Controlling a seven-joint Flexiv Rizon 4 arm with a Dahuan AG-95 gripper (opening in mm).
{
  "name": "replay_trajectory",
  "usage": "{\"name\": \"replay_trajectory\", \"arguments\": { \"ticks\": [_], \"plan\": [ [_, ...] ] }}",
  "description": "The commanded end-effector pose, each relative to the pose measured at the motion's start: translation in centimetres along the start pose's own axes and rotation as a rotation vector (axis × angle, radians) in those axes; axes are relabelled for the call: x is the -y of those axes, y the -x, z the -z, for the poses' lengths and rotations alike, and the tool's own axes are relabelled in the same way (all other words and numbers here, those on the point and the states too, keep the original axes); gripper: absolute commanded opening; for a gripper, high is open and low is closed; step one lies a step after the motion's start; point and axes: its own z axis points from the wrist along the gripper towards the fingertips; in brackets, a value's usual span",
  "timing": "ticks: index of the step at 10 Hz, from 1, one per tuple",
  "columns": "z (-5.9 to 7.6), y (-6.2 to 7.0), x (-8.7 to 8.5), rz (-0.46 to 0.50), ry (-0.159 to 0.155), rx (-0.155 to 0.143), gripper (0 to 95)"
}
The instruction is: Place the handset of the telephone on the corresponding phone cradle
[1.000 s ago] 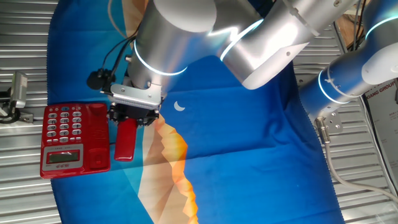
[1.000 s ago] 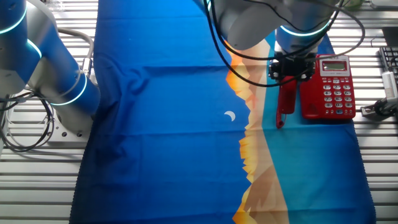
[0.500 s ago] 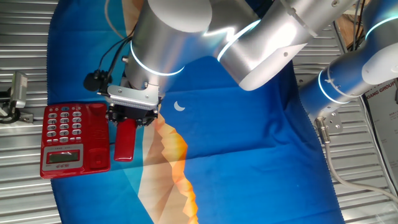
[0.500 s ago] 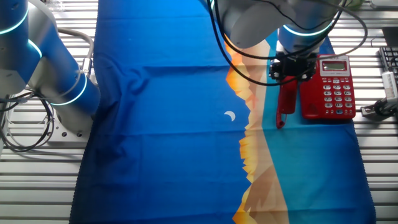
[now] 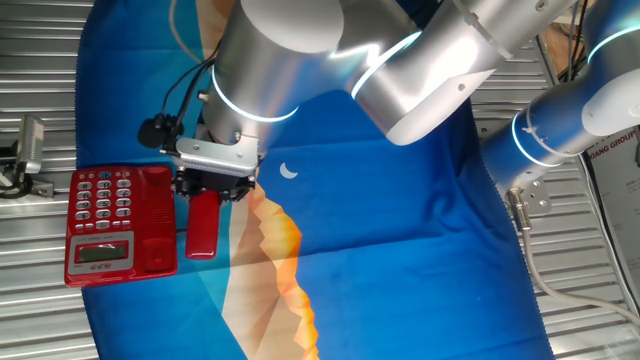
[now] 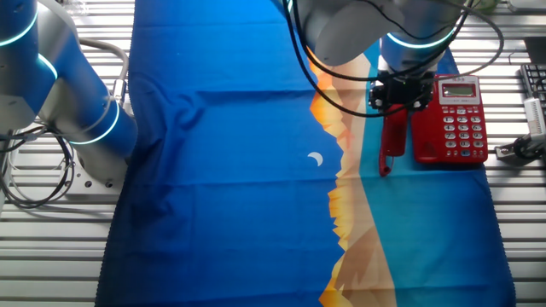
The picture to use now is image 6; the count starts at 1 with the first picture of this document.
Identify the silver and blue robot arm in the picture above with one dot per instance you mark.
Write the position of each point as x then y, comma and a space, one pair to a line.
25, 64

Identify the white device at edge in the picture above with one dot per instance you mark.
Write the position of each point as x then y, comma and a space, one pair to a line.
522, 149

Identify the green round object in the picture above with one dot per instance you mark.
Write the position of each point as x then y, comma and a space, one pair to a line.
490, 5

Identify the black keyboard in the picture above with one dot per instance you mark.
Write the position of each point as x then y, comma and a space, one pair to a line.
535, 81

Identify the blue landscape print cloth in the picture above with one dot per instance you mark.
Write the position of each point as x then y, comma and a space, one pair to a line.
234, 192

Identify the silver camera on stand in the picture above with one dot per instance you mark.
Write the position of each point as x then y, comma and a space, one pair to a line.
535, 117

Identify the red telephone handset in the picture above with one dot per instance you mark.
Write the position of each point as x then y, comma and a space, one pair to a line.
394, 132

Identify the grey flat device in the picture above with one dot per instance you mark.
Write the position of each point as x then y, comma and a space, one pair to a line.
529, 5

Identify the black rectangular object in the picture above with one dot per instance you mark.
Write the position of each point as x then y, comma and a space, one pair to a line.
536, 50

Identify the red telephone base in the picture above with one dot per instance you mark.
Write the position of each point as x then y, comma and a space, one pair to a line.
426, 136

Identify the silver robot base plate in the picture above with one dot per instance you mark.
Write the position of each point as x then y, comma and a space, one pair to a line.
98, 181

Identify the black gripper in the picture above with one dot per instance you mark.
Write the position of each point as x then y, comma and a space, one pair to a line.
403, 91

